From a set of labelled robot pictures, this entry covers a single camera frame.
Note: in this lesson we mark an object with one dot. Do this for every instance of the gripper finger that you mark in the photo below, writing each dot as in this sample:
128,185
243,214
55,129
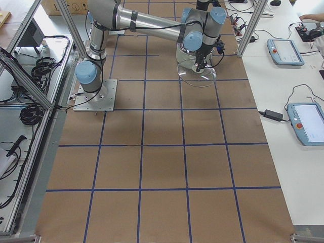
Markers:
201,65
197,68

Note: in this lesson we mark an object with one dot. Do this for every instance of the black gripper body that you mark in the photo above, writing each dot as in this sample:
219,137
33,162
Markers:
203,50

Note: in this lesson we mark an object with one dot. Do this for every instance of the glass pot lid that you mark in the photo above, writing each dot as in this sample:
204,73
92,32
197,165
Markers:
202,78

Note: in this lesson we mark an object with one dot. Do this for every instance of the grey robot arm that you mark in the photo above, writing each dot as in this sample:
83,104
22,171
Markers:
197,35

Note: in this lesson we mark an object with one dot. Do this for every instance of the pale green cooking pot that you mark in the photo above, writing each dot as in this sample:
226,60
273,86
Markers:
187,58

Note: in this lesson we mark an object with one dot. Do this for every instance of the far blue teach pendant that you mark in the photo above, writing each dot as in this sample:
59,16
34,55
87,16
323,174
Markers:
284,52

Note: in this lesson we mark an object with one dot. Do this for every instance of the blue teach pendant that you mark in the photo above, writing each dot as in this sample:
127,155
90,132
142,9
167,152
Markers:
307,122
284,52

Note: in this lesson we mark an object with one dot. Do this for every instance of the black power adapter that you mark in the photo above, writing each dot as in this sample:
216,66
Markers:
273,115

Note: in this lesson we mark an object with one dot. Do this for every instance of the near blue teach pendant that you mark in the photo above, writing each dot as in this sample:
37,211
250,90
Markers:
307,122

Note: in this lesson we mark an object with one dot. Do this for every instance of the aluminium frame post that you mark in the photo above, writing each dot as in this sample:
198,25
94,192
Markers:
251,27

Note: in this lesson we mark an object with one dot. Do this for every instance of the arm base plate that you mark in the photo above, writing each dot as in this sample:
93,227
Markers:
103,101

